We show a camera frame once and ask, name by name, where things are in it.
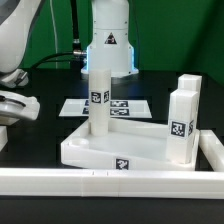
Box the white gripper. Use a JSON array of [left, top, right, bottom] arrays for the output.
[[0, 90, 40, 125]]

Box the white thin cable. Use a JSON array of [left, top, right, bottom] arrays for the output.
[[49, 0, 59, 70]]

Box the white fence rail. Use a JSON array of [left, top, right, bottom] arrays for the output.
[[0, 168, 224, 199], [199, 130, 224, 172]]

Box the white desk top tray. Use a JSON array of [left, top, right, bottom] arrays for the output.
[[61, 118, 199, 171]]

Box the white right fence rail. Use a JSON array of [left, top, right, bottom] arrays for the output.
[[199, 130, 224, 172]]

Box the white front fence rail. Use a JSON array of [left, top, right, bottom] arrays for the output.
[[0, 168, 224, 199]]

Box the black cable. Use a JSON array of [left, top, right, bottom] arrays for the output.
[[30, 0, 88, 70]]

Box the white U-shaped marker base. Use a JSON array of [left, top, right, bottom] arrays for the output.
[[59, 99, 152, 118]]

